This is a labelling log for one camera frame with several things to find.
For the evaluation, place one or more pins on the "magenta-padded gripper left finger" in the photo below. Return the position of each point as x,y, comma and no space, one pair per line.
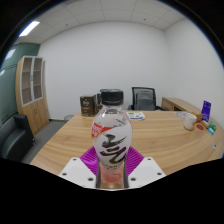
75,171

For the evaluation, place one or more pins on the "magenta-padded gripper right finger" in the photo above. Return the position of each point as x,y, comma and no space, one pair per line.
148,170

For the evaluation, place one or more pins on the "pink drink bottle black cap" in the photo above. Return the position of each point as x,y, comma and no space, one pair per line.
111,133

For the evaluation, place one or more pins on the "white green blue leaflet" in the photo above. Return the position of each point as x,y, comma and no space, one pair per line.
136,115

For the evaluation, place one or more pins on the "white paper cup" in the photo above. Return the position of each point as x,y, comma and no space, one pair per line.
190,121

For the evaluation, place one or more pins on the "small dark brown box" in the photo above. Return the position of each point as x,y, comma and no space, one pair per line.
87,105

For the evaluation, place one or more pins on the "flat round red coaster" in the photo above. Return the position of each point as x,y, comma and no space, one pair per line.
200,126

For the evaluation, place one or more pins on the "black leather armchair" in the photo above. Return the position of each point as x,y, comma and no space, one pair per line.
15,138

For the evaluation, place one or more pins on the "large brown box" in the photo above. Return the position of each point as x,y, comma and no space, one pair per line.
98,105

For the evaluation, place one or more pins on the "wooden side desk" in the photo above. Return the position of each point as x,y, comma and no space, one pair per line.
176,104

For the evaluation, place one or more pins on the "black mesh office chair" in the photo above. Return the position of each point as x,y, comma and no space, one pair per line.
144,98

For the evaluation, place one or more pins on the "wooden shelf cabinet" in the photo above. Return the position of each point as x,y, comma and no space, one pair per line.
35,110

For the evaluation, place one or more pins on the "small orange box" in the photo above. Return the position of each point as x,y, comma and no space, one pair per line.
198,116

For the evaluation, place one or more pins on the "green flat packet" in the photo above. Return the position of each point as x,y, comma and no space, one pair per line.
212,125

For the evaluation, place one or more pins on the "purple stand-up pouch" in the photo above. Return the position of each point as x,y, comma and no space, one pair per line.
206,110

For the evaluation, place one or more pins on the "large ceiling light panel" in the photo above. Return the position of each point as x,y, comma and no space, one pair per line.
29,28

